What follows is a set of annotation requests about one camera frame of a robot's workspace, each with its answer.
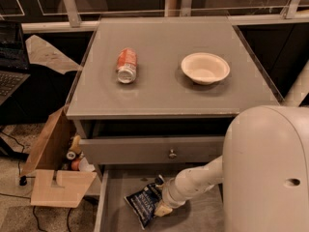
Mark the metal railing frame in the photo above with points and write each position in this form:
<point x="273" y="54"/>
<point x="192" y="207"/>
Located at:
<point x="83" y="15"/>

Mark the round metal drawer knob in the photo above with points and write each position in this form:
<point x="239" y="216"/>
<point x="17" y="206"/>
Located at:
<point x="172" y="154"/>

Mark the black laptop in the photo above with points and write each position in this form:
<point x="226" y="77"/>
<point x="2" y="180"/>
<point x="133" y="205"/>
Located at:
<point x="14" y="61"/>

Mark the grey drawer cabinet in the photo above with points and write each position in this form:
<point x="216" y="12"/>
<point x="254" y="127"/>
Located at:
<point x="161" y="90"/>

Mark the bottle in cardboard box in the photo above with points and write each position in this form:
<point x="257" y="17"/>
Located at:
<point x="74" y="149"/>

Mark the orange soda can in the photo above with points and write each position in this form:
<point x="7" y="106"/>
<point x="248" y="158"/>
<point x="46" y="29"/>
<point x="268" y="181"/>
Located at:
<point x="127" y="66"/>

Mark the orange item in box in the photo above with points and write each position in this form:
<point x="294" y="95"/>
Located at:
<point x="75" y="164"/>

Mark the grey drawer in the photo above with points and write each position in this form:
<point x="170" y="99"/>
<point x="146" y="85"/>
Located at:
<point x="202" y="214"/>
<point x="150" y="140"/>

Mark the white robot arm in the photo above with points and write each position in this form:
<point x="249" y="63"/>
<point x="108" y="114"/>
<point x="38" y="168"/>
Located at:
<point x="264" y="171"/>

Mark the grey top drawer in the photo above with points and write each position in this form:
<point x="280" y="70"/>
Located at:
<point x="150" y="140"/>

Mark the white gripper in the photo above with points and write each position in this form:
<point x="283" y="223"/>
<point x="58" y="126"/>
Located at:
<point x="171" y="195"/>

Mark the brown cardboard box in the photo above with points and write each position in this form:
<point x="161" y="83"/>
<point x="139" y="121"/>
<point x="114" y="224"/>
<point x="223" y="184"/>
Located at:
<point x="54" y="187"/>

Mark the blue chip bag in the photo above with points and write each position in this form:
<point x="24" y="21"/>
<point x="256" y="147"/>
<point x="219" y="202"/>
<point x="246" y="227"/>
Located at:
<point x="144" y="201"/>

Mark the white paper bowl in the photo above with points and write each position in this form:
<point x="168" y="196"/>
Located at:
<point x="205" y="68"/>

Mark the grey middle drawer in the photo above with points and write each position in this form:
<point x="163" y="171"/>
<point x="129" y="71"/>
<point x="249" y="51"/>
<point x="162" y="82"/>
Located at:
<point x="202" y="214"/>

